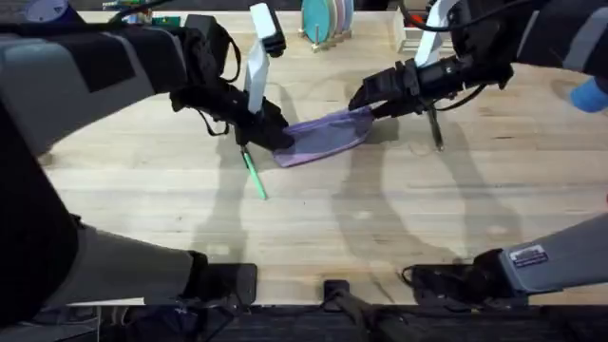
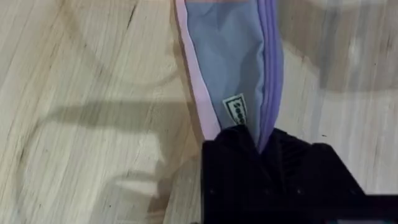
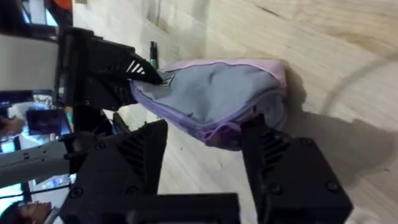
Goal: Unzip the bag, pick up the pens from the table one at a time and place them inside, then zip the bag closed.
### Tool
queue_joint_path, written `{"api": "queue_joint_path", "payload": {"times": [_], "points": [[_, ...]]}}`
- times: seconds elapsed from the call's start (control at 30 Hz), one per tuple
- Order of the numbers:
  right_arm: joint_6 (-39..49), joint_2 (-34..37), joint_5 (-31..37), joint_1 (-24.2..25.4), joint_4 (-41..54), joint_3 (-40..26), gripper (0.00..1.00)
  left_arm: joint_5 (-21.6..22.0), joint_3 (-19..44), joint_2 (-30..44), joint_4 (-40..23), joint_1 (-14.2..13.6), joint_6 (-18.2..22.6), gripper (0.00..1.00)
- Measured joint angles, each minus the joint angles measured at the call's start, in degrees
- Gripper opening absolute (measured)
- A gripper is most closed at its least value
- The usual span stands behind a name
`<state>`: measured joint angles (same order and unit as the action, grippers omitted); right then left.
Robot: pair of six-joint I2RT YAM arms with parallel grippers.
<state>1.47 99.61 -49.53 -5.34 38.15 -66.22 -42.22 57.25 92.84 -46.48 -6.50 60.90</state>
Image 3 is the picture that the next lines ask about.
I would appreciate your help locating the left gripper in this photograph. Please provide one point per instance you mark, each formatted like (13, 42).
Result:
(31, 62)

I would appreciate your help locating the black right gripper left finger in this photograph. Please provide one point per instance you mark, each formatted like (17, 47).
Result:
(105, 174)

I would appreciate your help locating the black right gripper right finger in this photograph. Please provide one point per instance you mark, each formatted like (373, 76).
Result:
(295, 183)

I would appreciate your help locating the lilac and grey zip bag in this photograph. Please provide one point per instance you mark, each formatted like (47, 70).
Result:
(214, 96)

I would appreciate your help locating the green and black pen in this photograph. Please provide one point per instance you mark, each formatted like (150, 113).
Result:
(153, 53)

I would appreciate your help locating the dark screen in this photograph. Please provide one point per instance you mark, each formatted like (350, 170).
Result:
(45, 121)

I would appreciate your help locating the person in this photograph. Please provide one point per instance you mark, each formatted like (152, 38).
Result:
(25, 213)

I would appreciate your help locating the person's hand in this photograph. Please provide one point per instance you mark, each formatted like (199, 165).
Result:
(11, 126)

